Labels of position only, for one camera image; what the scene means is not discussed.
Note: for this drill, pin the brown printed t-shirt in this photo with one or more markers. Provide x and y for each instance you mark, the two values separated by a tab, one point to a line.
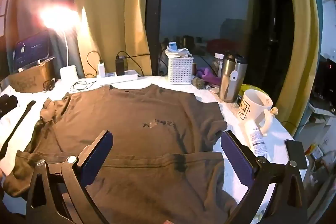
136	113

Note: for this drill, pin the blue and white basket contents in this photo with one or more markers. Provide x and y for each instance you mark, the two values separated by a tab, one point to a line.
173	48

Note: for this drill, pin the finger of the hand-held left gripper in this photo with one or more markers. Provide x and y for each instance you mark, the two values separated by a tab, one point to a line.
8	106

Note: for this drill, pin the cardboard box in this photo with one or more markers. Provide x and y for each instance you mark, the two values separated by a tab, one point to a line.
31	79

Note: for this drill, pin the small grey lump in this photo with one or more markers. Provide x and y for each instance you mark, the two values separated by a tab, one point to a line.
199	83

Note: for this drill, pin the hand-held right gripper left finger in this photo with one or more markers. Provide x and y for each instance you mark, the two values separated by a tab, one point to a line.
95	158

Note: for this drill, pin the black phone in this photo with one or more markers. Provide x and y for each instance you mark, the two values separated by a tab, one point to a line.
296	154

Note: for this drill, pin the clear jar with white lid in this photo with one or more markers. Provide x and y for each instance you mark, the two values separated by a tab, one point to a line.
218	62

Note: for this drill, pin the tablet with dark screen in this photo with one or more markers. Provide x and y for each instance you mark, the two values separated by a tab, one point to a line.
31	49

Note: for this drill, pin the white desk lamp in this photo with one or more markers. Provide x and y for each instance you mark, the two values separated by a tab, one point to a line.
68	72

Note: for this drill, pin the white printed tube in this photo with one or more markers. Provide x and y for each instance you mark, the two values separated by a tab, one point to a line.
256	138

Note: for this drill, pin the white charger plug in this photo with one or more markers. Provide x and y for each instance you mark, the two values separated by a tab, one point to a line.
101	68

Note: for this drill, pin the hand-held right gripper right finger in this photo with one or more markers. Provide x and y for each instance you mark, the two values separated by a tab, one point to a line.
236	158

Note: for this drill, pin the white printed mug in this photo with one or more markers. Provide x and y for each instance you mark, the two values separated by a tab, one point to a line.
252	108

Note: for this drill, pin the yellow curtain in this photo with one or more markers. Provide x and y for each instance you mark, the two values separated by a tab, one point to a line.
115	8
302	43

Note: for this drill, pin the stainless steel tumbler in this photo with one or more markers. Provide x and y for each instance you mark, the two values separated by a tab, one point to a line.
231	77

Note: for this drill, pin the white power strip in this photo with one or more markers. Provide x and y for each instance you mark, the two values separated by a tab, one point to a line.
128	75

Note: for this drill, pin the white perforated basket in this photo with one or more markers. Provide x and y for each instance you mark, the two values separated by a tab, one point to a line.
180	70

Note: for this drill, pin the black charger plug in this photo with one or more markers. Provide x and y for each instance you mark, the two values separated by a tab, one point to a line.
120	66

